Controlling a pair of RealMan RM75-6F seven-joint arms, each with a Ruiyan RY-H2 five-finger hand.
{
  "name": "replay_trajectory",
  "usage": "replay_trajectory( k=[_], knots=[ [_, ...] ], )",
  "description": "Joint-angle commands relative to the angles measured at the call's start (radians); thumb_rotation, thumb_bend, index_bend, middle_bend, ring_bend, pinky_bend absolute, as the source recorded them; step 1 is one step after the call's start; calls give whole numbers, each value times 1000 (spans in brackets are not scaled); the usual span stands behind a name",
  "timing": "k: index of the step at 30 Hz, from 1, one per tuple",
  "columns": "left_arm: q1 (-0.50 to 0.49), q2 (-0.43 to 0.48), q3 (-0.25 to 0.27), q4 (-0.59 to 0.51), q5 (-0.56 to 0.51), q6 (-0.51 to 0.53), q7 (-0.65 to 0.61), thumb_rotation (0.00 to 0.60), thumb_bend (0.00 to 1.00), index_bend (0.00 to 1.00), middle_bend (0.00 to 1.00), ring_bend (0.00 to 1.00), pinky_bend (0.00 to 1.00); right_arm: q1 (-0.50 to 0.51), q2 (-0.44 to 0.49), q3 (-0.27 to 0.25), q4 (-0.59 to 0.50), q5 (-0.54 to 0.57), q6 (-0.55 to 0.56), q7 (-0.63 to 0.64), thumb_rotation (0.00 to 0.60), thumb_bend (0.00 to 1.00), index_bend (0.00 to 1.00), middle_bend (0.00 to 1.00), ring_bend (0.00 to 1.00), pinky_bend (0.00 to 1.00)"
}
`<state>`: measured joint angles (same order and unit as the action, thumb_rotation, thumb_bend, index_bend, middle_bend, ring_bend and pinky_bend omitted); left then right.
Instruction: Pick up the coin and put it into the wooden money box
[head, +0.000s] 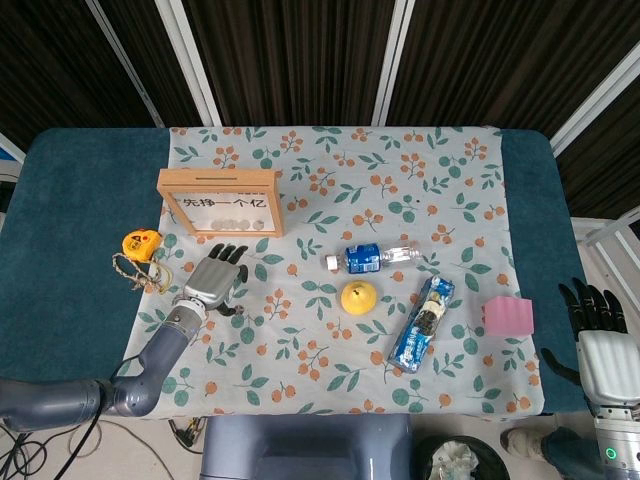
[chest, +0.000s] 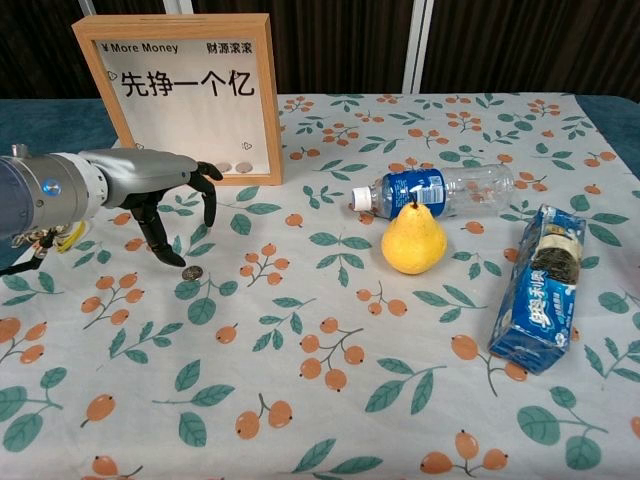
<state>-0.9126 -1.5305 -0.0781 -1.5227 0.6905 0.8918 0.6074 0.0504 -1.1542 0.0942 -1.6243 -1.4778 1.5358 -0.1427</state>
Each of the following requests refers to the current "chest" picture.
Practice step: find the blue cookie box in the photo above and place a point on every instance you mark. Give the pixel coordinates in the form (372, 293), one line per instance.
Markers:
(542, 300)

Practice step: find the white partition post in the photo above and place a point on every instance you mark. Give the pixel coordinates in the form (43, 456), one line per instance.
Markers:
(417, 45)

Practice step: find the yellow pear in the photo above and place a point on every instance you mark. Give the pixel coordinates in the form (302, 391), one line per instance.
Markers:
(414, 240)

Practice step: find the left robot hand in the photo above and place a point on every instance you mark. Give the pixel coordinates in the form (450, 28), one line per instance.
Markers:
(145, 170)

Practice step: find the clear bottle blue label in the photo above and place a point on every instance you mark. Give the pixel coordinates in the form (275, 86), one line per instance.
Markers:
(415, 192)

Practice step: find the small metal coin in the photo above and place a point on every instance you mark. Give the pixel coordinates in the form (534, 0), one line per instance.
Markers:
(192, 273)

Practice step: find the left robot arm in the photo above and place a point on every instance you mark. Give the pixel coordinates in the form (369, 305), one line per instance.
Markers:
(45, 192)

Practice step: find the floral tablecloth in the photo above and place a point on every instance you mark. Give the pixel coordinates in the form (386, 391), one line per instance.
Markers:
(320, 375)

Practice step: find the wooden coin box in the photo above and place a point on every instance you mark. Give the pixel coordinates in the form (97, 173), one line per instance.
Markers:
(200, 130)

